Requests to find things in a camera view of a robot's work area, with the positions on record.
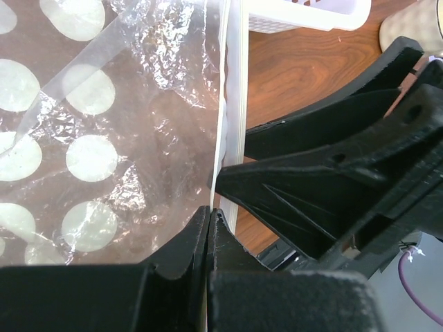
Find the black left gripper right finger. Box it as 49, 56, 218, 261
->
207, 210, 385, 331

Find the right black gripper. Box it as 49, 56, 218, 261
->
216, 37, 442, 277

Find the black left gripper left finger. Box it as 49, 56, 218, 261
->
1, 206, 210, 331

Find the clear polka dot zip bag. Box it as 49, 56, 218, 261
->
1, 1, 248, 269

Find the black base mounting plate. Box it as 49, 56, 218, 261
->
257, 239, 299, 270

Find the white perforated plastic basket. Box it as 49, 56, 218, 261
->
248, 0, 372, 34

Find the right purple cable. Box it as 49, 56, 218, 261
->
397, 247, 443, 328

